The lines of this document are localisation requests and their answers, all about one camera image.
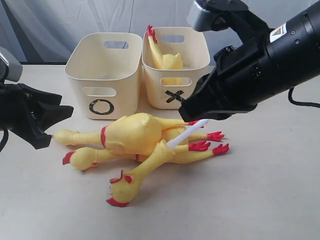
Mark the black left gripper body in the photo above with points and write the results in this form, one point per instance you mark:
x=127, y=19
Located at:
x=15, y=119

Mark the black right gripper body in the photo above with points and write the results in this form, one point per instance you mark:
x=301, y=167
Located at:
x=241, y=80

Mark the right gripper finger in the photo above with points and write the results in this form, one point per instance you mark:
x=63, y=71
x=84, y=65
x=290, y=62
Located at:
x=209, y=100

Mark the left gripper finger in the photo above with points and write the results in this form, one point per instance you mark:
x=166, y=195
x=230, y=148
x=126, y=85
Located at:
x=34, y=97
x=50, y=115

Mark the headless rubber chicken body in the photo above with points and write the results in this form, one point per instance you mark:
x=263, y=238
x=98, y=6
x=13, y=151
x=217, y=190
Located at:
x=162, y=61

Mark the whole rubber chicken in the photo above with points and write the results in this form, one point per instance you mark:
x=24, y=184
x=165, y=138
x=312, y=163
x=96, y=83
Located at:
x=133, y=134
x=85, y=158

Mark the chicken head with white tube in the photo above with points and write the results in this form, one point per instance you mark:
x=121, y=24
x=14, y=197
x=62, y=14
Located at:
x=125, y=188

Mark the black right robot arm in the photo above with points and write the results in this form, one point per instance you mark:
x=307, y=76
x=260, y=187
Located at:
x=294, y=46

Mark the cream bin marked X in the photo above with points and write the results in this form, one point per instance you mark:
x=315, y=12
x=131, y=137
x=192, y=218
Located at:
x=167, y=89

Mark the cream bin marked O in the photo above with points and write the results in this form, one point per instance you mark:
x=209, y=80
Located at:
x=105, y=73

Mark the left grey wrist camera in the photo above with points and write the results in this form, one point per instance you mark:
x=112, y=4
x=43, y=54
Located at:
x=10, y=68

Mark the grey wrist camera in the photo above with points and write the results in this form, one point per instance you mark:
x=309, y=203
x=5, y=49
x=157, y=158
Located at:
x=10, y=68
x=203, y=17

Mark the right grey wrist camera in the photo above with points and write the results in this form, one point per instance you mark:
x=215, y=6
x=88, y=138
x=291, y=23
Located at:
x=203, y=17

